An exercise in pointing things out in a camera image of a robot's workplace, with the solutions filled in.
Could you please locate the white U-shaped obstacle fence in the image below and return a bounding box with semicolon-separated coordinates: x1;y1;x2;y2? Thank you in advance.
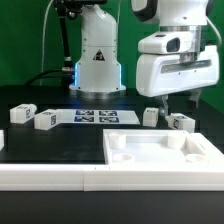
0;129;224;192

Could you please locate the white cable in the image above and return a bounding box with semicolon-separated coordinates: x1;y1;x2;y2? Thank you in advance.
39;0;55;87

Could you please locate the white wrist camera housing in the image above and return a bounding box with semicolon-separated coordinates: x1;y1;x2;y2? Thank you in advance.
138;31;193;54

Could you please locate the white sheet with AprilTags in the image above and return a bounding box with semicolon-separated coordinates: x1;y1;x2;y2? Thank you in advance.
59;109;140;125

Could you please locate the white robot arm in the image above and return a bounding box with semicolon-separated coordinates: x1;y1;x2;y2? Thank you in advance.
70;0;219;104

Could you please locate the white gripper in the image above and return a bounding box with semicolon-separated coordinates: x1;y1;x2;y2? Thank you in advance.
136;45;219;116

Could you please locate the black cable bundle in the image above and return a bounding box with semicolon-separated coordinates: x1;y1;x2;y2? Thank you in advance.
23;67;74;87

